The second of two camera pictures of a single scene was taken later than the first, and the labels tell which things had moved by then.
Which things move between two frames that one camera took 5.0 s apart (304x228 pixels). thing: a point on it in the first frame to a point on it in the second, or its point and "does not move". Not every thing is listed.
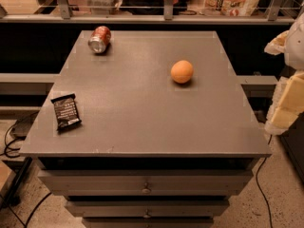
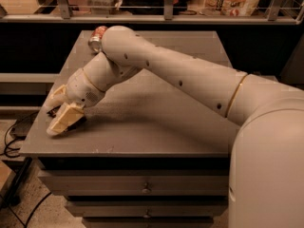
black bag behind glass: [150, 0] does not move
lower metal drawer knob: [146, 215] does not move
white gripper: [295, 49] to [81, 89]
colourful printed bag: [231, 0] does not move
